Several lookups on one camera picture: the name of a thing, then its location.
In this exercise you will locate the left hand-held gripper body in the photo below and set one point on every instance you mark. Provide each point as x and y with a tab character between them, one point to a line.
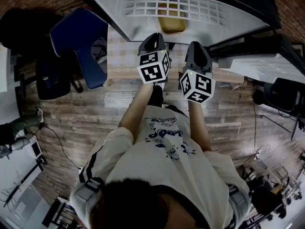
152	70

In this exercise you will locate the person's white shoe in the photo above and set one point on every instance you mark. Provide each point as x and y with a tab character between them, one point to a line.
160	86

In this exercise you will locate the person's right forearm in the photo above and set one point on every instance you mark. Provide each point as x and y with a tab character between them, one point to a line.
199	125

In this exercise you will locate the black metal stand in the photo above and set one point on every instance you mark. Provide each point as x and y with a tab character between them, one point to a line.
59	213
274	187

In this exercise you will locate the table with floral cloth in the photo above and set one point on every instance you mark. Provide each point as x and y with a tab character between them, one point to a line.
121	54

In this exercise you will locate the person's left forearm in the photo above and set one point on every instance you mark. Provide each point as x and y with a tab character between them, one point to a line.
135	108

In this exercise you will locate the black grey office chair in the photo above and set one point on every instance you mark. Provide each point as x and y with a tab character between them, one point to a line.
278	94

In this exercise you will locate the person's white printed shirt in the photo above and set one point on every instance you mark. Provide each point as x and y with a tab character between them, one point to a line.
166	170

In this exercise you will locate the person's black shorts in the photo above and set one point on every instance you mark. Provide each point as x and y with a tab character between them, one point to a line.
157	99

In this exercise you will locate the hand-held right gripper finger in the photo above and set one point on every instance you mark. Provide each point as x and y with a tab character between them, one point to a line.
209	60
190	56

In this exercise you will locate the dark grey cap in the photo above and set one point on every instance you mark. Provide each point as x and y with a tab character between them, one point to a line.
101	58

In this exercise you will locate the white desk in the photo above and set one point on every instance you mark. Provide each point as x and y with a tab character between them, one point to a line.
4	68

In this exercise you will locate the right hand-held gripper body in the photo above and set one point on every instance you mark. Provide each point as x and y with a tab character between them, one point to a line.
200	85

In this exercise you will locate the blue chair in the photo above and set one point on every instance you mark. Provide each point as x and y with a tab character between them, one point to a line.
71	32

